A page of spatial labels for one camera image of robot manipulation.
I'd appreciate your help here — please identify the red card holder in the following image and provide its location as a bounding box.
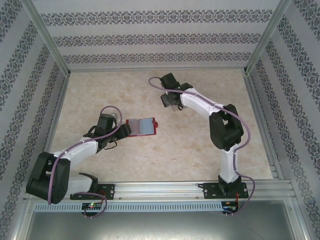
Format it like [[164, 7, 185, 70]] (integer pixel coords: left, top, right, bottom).
[[125, 116, 160, 137]]

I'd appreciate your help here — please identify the blue credit card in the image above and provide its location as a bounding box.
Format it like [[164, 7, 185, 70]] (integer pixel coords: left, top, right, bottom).
[[139, 118, 154, 135]]

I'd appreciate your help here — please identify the aluminium side rail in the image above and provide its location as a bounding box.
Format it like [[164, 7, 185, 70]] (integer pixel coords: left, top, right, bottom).
[[34, 72, 71, 183], [242, 72, 285, 180]]

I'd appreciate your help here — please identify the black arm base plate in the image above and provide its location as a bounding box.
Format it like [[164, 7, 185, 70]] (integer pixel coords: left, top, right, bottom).
[[202, 182, 249, 200], [70, 183, 116, 201]]

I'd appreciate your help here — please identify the aluminium mounting rail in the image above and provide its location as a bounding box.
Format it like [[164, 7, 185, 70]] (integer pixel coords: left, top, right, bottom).
[[24, 181, 293, 201]]

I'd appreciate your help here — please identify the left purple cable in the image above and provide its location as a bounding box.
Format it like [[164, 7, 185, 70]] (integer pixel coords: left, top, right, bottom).
[[46, 106, 123, 216]]

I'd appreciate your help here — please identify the purple cable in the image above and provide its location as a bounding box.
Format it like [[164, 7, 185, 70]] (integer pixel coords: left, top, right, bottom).
[[148, 76, 256, 216], [46, 106, 123, 216]]

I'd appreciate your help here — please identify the grey slotted cable duct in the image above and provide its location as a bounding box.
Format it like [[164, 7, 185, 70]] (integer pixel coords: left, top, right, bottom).
[[33, 201, 223, 212]]

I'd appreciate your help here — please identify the aluminium frame post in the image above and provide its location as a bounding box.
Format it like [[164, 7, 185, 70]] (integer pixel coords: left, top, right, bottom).
[[242, 0, 293, 75], [23, 0, 71, 76]]

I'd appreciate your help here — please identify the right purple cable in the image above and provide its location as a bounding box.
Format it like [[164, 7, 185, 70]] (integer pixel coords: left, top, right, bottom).
[[148, 76, 256, 216]]

